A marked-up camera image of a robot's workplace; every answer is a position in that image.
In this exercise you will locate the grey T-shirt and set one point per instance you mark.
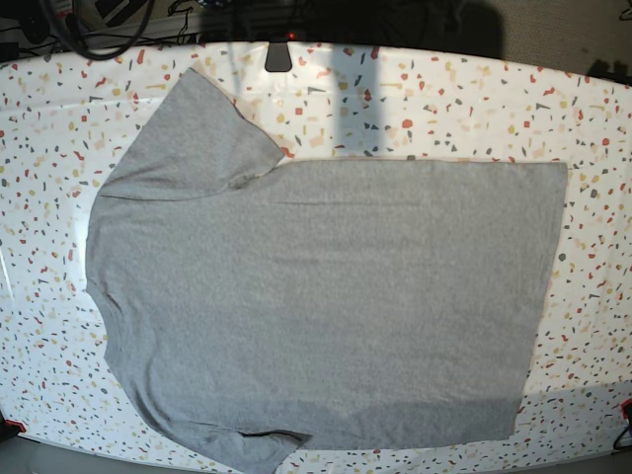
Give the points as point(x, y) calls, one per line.
point(255, 307)

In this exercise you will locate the red clamp right corner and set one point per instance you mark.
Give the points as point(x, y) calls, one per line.
point(623, 441)

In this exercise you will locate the red clamp corner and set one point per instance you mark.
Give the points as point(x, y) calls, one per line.
point(10, 429)
point(623, 441)

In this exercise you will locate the red clamp left corner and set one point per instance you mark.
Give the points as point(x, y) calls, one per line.
point(10, 429)

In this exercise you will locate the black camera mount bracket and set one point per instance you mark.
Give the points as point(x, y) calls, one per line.
point(278, 59)

